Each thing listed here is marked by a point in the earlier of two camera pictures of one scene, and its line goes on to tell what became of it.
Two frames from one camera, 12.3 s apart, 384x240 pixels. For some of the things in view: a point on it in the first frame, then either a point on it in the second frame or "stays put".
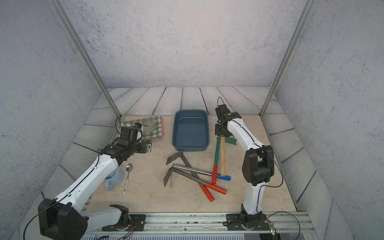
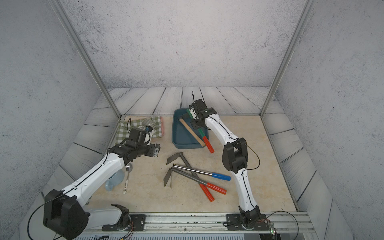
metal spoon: (129, 168) stays put
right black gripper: (217, 126) → (195, 126)
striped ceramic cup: (148, 125) stays put
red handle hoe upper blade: (172, 157) stays put
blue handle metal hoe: (227, 177) stays put
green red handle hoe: (215, 168) → (205, 138)
